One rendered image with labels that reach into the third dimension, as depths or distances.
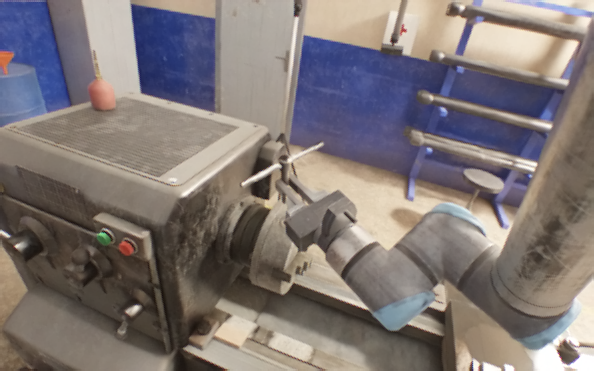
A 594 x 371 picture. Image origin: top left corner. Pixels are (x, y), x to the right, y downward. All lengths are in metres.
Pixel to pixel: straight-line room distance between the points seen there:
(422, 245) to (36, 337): 1.06
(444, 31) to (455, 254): 3.24
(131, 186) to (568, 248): 0.68
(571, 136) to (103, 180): 0.73
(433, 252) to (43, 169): 0.80
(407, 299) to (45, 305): 1.03
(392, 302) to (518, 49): 3.43
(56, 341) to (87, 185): 0.54
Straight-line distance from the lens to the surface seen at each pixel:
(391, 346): 1.22
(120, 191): 0.71
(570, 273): 0.37
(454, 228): 0.52
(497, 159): 3.49
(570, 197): 0.29
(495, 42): 3.70
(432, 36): 3.63
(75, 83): 4.43
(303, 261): 0.81
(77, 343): 1.12
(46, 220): 0.91
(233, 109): 4.33
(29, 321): 1.23
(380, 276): 0.49
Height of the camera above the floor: 1.69
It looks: 32 degrees down
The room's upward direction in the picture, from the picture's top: 10 degrees clockwise
